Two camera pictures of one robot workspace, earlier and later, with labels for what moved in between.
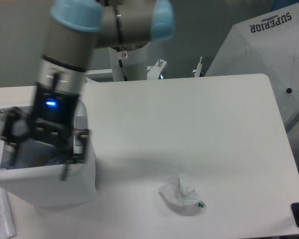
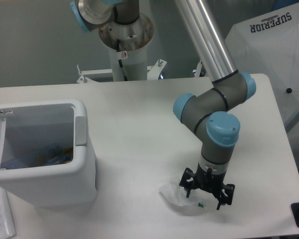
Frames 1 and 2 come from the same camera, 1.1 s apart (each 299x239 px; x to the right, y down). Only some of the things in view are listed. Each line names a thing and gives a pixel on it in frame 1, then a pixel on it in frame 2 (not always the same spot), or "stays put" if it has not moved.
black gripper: x=54 y=110 -> x=207 y=180
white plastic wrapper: x=183 y=191 stays put
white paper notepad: x=2 y=225 stays put
